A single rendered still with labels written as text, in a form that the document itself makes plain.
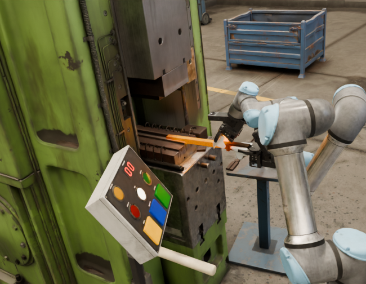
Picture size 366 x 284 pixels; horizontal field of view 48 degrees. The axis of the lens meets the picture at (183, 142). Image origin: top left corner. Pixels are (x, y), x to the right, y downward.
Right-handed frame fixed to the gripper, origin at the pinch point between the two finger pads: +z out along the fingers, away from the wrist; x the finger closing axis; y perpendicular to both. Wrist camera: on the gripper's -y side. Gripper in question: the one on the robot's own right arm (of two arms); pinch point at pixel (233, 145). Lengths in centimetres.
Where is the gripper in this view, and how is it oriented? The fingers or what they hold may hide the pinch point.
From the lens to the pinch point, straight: 185.5
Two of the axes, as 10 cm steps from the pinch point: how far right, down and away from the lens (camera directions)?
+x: 5.2, -4.5, 7.2
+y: 1.3, 8.8, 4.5
